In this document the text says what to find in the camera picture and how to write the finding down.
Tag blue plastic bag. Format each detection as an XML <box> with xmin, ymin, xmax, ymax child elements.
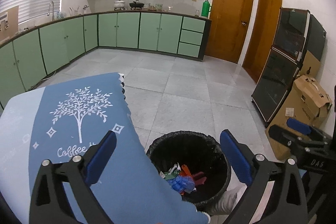
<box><xmin>167</xmin><ymin>176</ymin><xmax>195</xmax><ymax>194</ymax></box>

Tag chrome sink faucet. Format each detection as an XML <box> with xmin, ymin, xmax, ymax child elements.
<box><xmin>47</xmin><ymin>1</ymin><xmax>55</xmax><ymax>22</ymax></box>

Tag green lower kitchen cabinets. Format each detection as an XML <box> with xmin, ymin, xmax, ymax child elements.
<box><xmin>1</xmin><ymin>11</ymin><xmax>211</xmax><ymax>109</ymax></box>

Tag cardboard boxes on floor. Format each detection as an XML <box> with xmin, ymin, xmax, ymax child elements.
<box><xmin>265</xmin><ymin>50</ymin><xmax>333</xmax><ymax>162</ymax></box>

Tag green thermos bottle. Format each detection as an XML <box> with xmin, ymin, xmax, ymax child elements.
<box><xmin>201</xmin><ymin>0</ymin><xmax>211</xmax><ymax>18</ymax></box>

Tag white cooking pot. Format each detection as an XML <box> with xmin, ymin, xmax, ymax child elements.
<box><xmin>114</xmin><ymin>0</ymin><xmax>125</xmax><ymax>11</ymax></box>

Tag blue tree-print tablecloth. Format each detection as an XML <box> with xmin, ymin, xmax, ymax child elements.
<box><xmin>1</xmin><ymin>73</ymin><xmax>210</xmax><ymax>223</ymax></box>

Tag green white wrapper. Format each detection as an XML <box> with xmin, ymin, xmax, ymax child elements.
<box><xmin>159</xmin><ymin>163</ymin><xmax>181</xmax><ymax>180</ymax></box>

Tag black wok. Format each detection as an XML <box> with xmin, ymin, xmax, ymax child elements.
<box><xmin>129</xmin><ymin>0</ymin><xmax>145</xmax><ymax>10</ymax></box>

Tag black glass cabinet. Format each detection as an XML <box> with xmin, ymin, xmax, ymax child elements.
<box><xmin>252</xmin><ymin>7</ymin><xmax>327</xmax><ymax>126</ymax></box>

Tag black trash bin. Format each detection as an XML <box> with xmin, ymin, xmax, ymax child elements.
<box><xmin>146</xmin><ymin>131</ymin><xmax>231</xmax><ymax>210</ymax></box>

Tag brown cardboard box on counter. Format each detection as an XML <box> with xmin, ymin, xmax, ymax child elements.
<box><xmin>0</xmin><ymin>6</ymin><xmax>19</xmax><ymax>43</ymax></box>

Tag brown wooden door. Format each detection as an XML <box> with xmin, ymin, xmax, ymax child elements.
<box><xmin>243</xmin><ymin>0</ymin><xmax>282</xmax><ymax>82</ymax></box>
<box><xmin>205</xmin><ymin>0</ymin><xmax>253</xmax><ymax>63</ymax></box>

